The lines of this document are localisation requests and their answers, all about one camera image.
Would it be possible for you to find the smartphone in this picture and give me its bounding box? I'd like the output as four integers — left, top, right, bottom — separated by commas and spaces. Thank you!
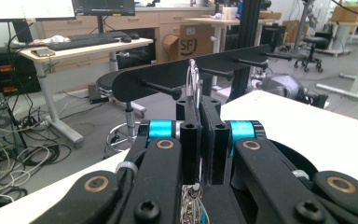
31, 48, 57, 58

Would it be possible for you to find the black office chair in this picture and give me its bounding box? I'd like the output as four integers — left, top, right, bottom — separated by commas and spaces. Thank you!
293, 35, 331, 74

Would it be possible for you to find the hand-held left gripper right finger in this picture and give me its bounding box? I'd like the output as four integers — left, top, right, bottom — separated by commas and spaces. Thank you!
200, 95, 267, 187

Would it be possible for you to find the dark computer monitor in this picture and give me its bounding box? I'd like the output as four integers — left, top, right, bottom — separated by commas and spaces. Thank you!
72, 0, 136, 17

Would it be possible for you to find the black power strip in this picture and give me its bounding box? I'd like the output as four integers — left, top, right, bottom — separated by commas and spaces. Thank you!
87, 84, 110, 105

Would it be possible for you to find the large cardboard box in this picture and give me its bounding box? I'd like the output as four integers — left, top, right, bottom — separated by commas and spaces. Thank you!
162, 23, 216, 63

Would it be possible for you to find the white computer monitor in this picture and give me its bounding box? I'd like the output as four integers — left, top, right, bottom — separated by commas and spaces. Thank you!
0, 0, 76, 23

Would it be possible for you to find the desk with white legs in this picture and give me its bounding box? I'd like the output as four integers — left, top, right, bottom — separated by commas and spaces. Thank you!
18, 36, 154, 147

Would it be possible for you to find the tangle of floor cables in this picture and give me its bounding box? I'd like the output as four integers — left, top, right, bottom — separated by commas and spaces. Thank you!
0, 116, 73, 216

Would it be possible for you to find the black keyboard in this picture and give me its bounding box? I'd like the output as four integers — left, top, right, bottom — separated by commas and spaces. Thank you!
47, 32, 121, 51

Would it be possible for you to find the white cloth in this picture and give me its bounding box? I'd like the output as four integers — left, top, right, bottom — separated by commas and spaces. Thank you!
32, 35, 72, 47

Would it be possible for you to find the black frame pole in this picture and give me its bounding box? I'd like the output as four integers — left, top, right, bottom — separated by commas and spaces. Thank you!
227, 0, 263, 102

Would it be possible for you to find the white table mat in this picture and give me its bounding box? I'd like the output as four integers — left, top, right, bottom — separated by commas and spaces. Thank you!
0, 90, 358, 224

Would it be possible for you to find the black round stool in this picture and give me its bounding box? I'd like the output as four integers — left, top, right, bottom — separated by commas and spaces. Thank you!
95, 70, 147, 157

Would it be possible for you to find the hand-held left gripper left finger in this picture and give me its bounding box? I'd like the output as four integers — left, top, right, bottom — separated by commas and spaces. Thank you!
139, 96, 204, 186

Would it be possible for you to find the black computer tower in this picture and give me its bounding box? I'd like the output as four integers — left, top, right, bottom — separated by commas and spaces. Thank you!
0, 92, 26, 185

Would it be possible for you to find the black equipment rack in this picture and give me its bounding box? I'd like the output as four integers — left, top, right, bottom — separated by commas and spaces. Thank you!
0, 46, 42, 96

